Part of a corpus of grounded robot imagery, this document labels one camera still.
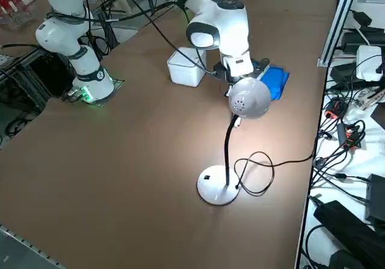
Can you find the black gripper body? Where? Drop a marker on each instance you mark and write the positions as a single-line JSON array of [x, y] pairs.
[[227, 90]]

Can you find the white desk lamp black neck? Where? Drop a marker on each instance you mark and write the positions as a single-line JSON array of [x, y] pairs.
[[249, 100]]

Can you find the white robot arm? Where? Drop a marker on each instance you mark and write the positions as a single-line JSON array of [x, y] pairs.
[[231, 28]]

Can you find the white lidded plastic box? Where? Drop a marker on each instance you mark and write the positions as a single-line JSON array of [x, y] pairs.
[[185, 70]]

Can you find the folded blue cloth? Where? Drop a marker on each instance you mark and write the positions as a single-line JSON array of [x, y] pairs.
[[276, 82]]

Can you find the orange and black device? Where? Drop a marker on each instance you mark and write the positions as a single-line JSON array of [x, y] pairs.
[[334, 108]]

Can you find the black power brick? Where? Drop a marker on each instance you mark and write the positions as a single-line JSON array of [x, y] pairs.
[[361, 40]]

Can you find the white power adapter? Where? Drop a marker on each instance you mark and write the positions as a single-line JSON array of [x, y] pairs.
[[368, 63]]

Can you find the black rectangular device box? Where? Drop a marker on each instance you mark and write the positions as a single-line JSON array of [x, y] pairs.
[[376, 196]]

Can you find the clear rack with red items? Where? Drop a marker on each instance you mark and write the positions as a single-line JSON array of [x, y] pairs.
[[12, 7]]

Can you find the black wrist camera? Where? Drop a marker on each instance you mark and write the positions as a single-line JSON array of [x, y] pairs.
[[262, 65]]

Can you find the aluminium profile post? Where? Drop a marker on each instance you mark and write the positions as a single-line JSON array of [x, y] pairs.
[[338, 22]]

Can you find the grey aluminium edge rail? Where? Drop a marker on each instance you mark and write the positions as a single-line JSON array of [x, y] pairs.
[[27, 245]]

